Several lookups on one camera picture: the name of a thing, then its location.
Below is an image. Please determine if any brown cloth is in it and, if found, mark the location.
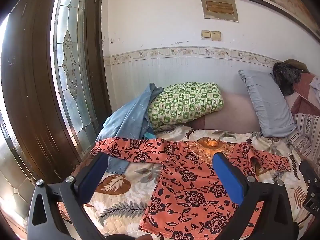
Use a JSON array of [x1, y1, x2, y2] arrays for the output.
[[284, 59, 310, 74]]

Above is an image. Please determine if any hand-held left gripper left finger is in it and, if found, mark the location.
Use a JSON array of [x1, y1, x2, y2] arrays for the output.
[[27, 152, 109, 240]]

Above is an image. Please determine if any light blue sweater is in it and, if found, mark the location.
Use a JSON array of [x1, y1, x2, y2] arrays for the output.
[[102, 83, 164, 174]]

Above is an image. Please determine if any dark furry cloth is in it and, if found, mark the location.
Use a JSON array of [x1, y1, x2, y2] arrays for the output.
[[272, 62, 303, 96]]

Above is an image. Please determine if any wooden door with stained glass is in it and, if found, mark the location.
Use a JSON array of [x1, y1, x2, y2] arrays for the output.
[[0, 0, 113, 230]]

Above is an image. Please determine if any orange floral shirt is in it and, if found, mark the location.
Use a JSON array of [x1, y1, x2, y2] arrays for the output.
[[89, 137, 292, 240]]

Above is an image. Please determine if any green checked pillow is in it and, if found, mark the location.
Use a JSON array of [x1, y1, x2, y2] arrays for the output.
[[147, 82, 224, 131]]

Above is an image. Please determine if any pink bed sheet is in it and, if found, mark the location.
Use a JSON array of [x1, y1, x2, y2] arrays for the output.
[[189, 90, 263, 133]]

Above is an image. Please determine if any wall plaque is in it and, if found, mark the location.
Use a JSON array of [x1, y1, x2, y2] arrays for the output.
[[200, 0, 239, 22]]

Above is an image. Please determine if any floral fleece blanket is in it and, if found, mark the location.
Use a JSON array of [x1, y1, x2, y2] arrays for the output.
[[57, 124, 320, 240]]

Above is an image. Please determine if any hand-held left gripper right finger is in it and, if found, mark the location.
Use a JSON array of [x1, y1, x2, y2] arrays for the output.
[[212, 152, 299, 240]]

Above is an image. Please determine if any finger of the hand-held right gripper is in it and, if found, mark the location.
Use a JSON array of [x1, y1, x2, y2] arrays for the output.
[[299, 160, 320, 198]]

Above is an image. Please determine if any grey blue pillow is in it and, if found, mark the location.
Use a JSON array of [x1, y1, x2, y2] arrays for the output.
[[238, 69, 297, 138]]

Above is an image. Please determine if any striped cushion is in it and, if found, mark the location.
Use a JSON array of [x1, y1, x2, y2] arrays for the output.
[[285, 72, 320, 161]]

